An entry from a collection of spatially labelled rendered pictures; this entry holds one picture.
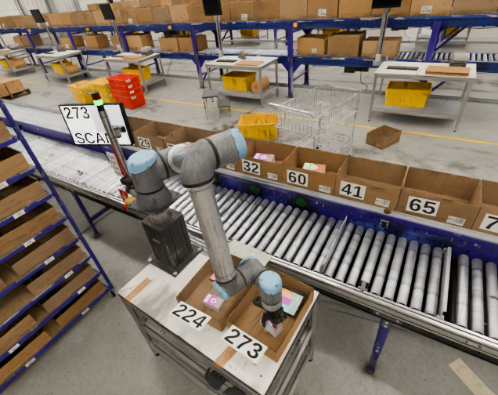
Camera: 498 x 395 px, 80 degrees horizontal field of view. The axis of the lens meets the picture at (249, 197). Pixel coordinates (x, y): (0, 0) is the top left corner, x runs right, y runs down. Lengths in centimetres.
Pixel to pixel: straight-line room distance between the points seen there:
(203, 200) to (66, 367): 203
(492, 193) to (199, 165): 182
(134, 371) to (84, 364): 39
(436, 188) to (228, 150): 160
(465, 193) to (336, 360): 138
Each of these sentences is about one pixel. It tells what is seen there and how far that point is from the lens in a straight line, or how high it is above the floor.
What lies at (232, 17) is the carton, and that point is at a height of 145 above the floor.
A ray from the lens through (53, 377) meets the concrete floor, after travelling 282.
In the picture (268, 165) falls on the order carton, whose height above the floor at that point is 101.
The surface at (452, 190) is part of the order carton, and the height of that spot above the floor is 93.
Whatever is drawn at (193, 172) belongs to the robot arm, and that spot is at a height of 165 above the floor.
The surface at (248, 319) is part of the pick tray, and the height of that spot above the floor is 76.
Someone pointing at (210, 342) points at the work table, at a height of 75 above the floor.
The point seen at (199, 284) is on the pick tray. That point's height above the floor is 76.
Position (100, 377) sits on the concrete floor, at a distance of 263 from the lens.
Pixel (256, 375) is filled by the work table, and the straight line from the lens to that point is 151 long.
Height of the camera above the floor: 215
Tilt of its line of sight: 37 degrees down
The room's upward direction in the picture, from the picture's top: 6 degrees counter-clockwise
